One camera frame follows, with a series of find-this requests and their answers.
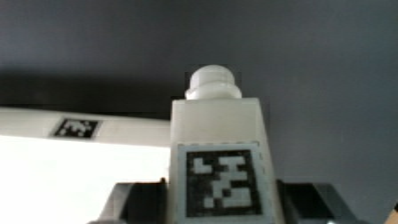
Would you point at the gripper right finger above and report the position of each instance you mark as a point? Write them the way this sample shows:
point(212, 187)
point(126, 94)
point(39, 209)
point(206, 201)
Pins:
point(313, 205)

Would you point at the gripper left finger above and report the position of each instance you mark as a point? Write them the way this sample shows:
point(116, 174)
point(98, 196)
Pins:
point(135, 204)

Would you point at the white table leg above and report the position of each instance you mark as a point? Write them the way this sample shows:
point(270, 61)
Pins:
point(222, 189)

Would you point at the white square tabletop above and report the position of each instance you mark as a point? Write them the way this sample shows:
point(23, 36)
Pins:
point(69, 154)

